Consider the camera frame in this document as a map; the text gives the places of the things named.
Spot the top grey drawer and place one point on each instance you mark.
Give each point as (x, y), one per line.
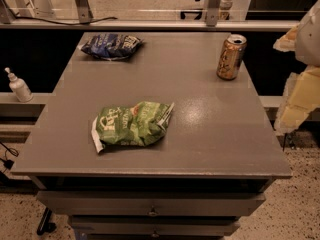
(150, 204)

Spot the metal frame post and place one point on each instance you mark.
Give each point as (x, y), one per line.
(212, 12)
(84, 12)

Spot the metal frame post left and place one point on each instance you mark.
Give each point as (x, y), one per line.
(84, 12)

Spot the white pump bottle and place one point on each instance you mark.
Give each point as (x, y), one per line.
(19, 87)

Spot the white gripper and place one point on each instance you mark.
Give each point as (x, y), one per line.
(310, 39)

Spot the grey drawer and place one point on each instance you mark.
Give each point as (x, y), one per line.
(157, 226)
(150, 204)

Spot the orange soda can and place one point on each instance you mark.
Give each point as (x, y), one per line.
(232, 52)

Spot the blue chip bag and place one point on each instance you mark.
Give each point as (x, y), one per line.
(111, 47)

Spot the green jalapeno chip bag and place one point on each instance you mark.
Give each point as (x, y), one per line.
(141, 125)

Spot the lower grey drawer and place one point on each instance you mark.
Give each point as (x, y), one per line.
(157, 226)

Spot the metal frame post right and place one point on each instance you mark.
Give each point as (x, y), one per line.
(212, 12)

